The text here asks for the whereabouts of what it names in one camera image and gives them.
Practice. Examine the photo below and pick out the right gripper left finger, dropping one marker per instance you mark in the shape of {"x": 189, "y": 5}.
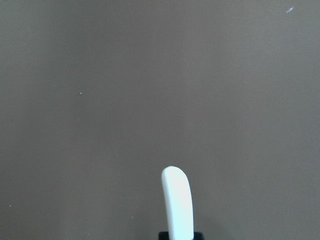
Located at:
{"x": 163, "y": 235}

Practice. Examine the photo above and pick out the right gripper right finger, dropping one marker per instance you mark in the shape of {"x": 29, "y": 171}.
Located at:
{"x": 198, "y": 236}

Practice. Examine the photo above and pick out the white ceramic spoon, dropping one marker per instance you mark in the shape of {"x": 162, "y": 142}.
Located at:
{"x": 178, "y": 203}

